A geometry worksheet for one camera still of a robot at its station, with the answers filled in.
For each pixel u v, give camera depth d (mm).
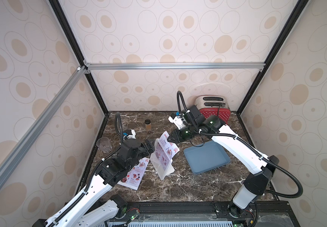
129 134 606
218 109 972
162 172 793
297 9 688
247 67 928
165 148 736
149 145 614
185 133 602
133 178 852
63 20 712
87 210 438
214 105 1005
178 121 652
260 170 426
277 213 740
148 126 1031
